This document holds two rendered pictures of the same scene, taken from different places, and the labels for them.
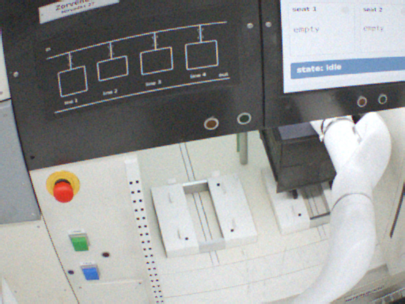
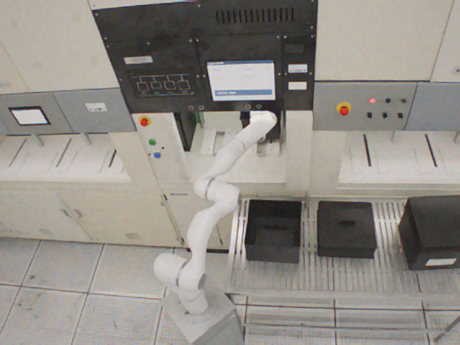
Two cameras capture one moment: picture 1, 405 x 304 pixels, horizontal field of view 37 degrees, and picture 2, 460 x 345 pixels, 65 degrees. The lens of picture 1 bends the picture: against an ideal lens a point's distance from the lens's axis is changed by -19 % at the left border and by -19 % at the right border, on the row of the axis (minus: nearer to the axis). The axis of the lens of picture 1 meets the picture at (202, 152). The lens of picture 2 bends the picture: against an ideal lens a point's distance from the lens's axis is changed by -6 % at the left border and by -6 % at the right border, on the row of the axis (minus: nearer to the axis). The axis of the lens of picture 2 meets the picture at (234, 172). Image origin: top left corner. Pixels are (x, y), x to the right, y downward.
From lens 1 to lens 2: 0.91 m
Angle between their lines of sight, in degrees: 16
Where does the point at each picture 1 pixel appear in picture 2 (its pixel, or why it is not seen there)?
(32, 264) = (132, 149)
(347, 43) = (237, 84)
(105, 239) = (162, 141)
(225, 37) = (190, 80)
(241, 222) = not seen: hidden behind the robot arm
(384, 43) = (256, 84)
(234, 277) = not seen: hidden behind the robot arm
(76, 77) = (144, 85)
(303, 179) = not seen: hidden behind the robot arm
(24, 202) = (129, 124)
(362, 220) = (228, 148)
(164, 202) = (207, 135)
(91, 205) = (156, 128)
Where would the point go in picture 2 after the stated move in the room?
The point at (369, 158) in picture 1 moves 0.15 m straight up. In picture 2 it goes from (253, 129) to (251, 104)
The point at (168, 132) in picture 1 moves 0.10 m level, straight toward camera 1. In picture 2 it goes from (177, 108) to (172, 122)
